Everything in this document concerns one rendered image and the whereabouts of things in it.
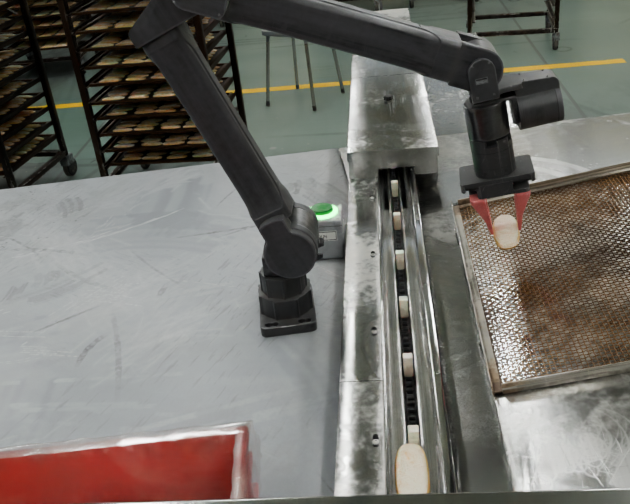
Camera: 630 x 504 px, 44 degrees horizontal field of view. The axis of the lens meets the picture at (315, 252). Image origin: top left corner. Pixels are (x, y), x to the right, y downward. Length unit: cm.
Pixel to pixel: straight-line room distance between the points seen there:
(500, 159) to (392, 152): 48
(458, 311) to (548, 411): 34
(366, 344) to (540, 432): 29
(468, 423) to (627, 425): 21
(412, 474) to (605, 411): 22
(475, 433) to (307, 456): 21
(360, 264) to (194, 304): 28
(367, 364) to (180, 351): 31
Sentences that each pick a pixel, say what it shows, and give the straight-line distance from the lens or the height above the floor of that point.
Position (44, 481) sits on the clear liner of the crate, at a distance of 95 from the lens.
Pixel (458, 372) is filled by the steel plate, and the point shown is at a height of 82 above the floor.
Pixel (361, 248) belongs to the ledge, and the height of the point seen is 86.
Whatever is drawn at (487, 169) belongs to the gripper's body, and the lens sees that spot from 111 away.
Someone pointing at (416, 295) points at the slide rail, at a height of 85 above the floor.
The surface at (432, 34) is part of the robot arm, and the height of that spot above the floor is 124.
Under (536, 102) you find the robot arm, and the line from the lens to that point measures 108.
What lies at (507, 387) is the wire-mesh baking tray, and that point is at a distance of 95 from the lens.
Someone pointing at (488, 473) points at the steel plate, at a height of 82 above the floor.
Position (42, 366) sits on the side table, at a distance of 126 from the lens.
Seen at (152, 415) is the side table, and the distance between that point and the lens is 109.
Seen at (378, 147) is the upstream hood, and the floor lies 92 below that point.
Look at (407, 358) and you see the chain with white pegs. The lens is 104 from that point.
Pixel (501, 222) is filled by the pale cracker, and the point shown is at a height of 95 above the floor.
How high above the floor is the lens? 149
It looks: 29 degrees down
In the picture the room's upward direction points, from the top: 7 degrees counter-clockwise
